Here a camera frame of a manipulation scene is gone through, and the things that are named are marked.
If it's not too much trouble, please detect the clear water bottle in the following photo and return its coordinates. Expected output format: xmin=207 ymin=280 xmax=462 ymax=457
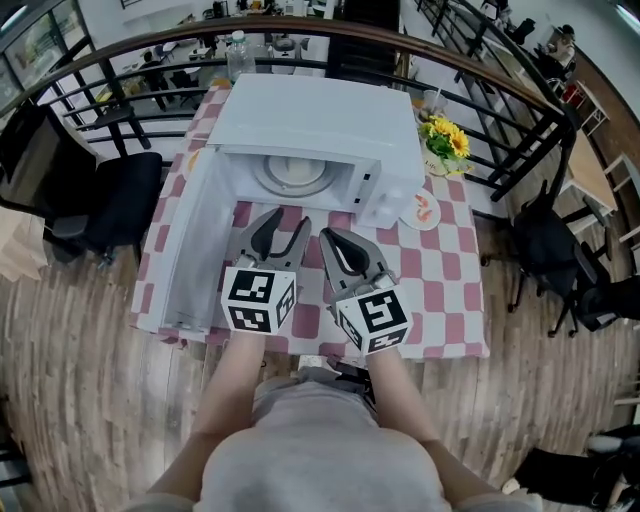
xmin=225 ymin=30 xmax=258 ymax=85

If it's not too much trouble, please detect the black desk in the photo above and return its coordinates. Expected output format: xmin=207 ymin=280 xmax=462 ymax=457
xmin=0 ymin=103 xmax=99 ymax=204

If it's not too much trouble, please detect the person's left forearm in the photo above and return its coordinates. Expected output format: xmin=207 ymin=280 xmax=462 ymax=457
xmin=192 ymin=328 xmax=270 ymax=437

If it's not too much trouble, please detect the plastic cup with straw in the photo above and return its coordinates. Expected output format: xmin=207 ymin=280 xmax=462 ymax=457
xmin=421 ymin=85 xmax=450 ymax=120

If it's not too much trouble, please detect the black railing with wooden handrail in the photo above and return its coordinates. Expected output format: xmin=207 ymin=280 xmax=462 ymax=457
xmin=0 ymin=0 xmax=581 ymax=204

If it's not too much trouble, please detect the wooden table with white frame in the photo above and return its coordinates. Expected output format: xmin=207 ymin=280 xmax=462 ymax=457
xmin=559 ymin=132 xmax=640 ymax=246

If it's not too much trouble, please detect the white microwave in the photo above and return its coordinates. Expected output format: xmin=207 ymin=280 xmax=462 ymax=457
xmin=158 ymin=73 xmax=426 ymax=335

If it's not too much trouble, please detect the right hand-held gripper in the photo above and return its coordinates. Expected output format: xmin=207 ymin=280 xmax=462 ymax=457
xmin=318 ymin=226 xmax=414 ymax=357

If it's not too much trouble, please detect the person's grey shirt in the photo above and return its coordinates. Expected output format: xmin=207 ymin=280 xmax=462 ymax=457
xmin=124 ymin=367 xmax=544 ymax=512

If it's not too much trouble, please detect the white dish with shrimp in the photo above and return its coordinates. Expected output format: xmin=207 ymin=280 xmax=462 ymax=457
xmin=398 ymin=187 xmax=443 ymax=232

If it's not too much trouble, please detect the brown paper bag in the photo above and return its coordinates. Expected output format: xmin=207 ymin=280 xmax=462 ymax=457
xmin=0 ymin=203 xmax=50 ymax=282

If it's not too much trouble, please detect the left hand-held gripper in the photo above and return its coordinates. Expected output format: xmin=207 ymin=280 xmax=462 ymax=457
xmin=221 ymin=206 xmax=313 ymax=334

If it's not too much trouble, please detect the pink checkered tablecloth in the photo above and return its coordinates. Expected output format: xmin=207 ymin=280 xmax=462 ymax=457
xmin=130 ymin=83 xmax=491 ymax=361

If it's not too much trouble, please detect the sunflower pot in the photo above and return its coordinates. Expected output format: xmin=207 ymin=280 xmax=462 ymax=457
xmin=417 ymin=113 xmax=475 ymax=178

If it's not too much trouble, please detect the person's right forearm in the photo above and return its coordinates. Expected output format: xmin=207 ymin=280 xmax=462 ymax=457
xmin=366 ymin=346 xmax=442 ymax=444

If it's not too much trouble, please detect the white plate of food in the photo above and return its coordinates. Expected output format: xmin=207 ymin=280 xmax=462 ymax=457
xmin=249 ymin=154 xmax=342 ymax=197

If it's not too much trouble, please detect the black office chair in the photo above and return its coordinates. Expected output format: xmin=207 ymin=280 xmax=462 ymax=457
xmin=507 ymin=180 xmax=614 ymax=339
xmin=43 ymin=104 xmax=165 ymax=266

